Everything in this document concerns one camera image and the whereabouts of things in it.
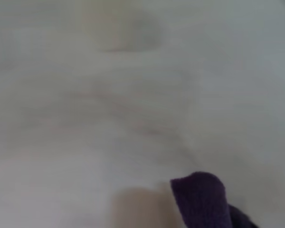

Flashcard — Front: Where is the purple rag with black edge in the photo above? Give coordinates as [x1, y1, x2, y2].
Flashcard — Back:
[169, 171, 260, 228]

